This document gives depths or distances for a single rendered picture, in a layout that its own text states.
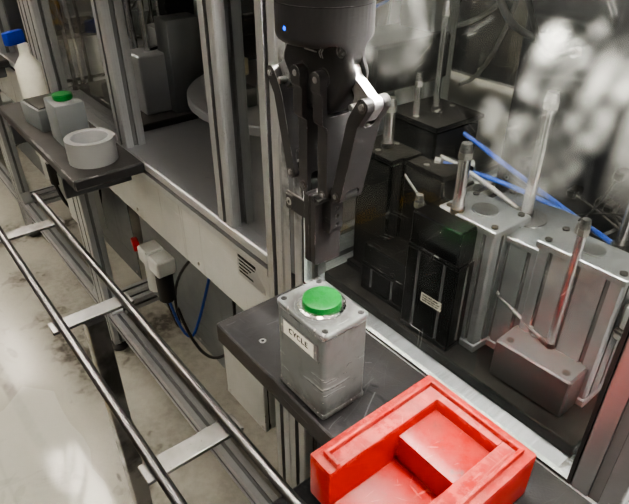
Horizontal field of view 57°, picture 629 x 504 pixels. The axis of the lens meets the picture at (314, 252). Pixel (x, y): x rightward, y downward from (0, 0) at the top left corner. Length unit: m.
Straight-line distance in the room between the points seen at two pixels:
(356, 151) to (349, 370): 0.25
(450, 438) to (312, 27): 0.38
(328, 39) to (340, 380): 0.34
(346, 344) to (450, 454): 0.14
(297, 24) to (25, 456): 1.66
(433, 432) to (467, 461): 0.04
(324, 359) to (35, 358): 1.74
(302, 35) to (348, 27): 0.03
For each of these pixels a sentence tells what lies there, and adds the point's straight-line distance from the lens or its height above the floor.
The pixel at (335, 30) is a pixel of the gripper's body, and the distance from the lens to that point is 0.43.
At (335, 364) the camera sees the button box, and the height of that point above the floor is 0.98.
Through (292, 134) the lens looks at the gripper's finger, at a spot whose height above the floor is 1.20.
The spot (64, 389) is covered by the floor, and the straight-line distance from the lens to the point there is 2.08.
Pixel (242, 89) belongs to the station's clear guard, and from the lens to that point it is 0.84.
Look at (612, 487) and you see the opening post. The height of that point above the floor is 0.94.
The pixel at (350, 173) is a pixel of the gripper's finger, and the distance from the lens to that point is 0.47.
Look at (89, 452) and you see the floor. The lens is 1.87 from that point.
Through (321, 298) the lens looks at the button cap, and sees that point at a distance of 0.58.
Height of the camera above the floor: 1.39
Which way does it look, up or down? 33 degrees down
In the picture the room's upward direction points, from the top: straight up
